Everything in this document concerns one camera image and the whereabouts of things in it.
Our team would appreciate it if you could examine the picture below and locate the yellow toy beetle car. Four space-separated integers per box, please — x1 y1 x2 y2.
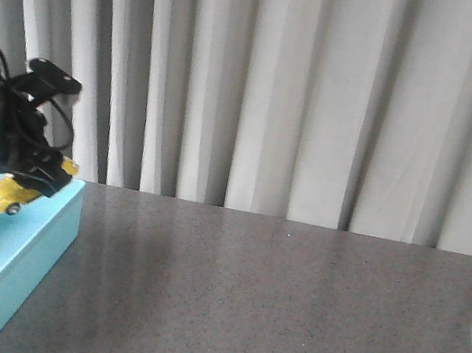
0 161 79 216

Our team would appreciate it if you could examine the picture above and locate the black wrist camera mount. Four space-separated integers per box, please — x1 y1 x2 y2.
10 58 82 106

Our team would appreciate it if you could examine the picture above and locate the grey pleated curtain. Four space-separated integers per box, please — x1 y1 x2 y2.
0 0 472 256

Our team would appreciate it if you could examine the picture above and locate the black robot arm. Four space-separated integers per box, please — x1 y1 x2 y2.
0 50 82 197

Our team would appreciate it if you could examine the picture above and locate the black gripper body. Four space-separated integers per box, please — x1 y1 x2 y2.
0 86 50 173

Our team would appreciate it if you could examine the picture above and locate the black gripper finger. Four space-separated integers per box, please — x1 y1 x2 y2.
12 168 56 197
23 149 75 189

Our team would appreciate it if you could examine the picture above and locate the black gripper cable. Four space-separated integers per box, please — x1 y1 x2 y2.
0 42 88 156

